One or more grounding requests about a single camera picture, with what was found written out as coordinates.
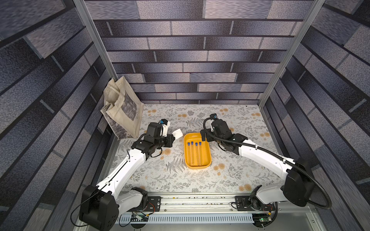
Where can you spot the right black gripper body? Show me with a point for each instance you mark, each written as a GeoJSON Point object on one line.
{"type": "Point", "coordinates": [204, 135]}

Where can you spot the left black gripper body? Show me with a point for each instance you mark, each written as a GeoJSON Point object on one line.
{"type": "Point", "coordinates": [161, 142]}

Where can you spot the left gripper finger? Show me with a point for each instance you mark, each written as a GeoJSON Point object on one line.
{"type": "Point", "coordinates": [172, 136]}
{"type": "Point", "coordinates": [173, 142]}

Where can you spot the white wipe cloth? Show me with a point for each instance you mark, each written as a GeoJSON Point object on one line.
{"type": "Point", "coordinates": [177, 134]}

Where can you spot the clear test tube blue cap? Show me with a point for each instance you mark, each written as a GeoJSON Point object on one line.
{"type": "Point", "coordinates": [188, 153]}

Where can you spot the yellow plastic tray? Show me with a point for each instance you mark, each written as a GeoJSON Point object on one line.
{"type": "Point", "coordinates": [205, 149]}

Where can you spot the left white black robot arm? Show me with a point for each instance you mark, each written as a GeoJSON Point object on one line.
{"type": "Point", "coordinates": [101, 205]}

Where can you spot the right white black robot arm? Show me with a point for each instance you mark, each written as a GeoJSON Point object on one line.
{"type": "Point", "coordinates": [297, 183]}

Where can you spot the beige canvas tote bag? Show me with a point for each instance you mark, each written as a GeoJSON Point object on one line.
{"type": "Point", "coordinates": [122, 109]}

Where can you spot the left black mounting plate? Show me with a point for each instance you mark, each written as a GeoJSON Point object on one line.
{"type": "Point", "coordinates": [153, 204]}

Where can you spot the black mounting plate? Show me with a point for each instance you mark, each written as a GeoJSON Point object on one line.
{"type": "Point", "coordinates": [244, 203]}
{"type": "Point", "coordinates": [153, 204]}

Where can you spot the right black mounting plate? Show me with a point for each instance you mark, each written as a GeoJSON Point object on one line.
{"type": "Point", "coordinates": [244, 203]}

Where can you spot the left green circuit board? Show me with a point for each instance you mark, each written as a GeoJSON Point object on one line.
{"type": "Point", "coordinates": [139, 218]}

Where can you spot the green circuit board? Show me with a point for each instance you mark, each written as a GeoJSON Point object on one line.
{"type": "Point", "coordinates": [261, 220]}
{"type": "Point", "coordinates": [139, 218]}

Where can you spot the right green circuit board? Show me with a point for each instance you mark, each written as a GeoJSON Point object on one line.
{"type": "Point", "coordinates": [261, 220]}

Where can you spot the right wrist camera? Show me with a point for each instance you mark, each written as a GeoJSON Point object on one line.
{"type": "Point", "coordinates": [220, 128]}

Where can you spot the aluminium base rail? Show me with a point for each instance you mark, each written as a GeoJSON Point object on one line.
{"type": "Point", "coordinates": [216, 203]}

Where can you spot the white slotted cable duct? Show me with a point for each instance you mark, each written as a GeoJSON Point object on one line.
{"type": "Point", "coordinates": [187, 219]}

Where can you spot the left aluminium frame post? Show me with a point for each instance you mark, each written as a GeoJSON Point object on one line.
{"type": "Point", "coordinates": [93, 32]}

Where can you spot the aluminium frame post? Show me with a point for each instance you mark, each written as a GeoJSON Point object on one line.
{"type": "Point", "coordinates": [93, 32]}
{"type": "Point", "coordinates": [306, 24]}

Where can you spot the right aluminium frame post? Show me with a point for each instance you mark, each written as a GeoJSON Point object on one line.
{"type": "Point", "coordinates": [306, 24]}

